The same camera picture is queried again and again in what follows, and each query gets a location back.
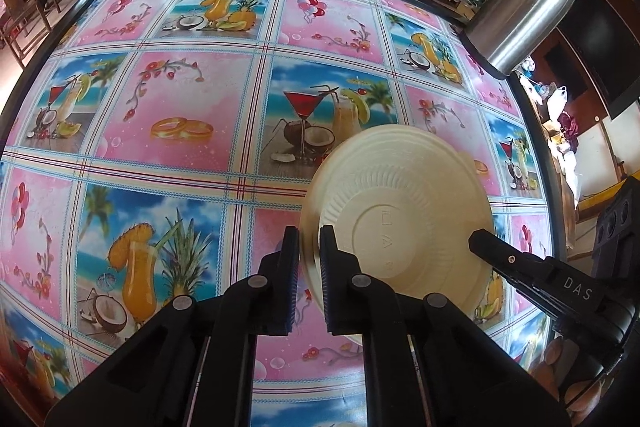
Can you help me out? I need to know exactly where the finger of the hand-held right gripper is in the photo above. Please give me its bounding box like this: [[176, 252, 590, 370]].
[[468, 229, 556, 305]]

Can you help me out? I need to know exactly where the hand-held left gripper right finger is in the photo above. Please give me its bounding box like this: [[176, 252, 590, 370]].
[[319, 224, 571, 427]]

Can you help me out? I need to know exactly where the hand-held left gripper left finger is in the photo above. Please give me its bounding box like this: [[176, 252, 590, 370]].
[[45, 227, 301, 427]]

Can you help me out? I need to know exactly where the cream plastic bowl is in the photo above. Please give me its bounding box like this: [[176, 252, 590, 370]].
[[299, 124, 495, 345]]

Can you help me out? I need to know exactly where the dark red fabric bundle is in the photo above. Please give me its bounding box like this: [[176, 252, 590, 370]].
[[557, 111, 580, 142]]

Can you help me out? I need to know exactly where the white plastic bag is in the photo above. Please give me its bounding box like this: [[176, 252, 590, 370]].
[[546, 86, 568, 120]]

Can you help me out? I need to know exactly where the black television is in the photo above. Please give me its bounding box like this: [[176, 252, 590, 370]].
[[555, 0, 640, 120]]

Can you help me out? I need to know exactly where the large steel kettle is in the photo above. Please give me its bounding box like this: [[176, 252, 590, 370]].
[[465, 0, 586, 75]]

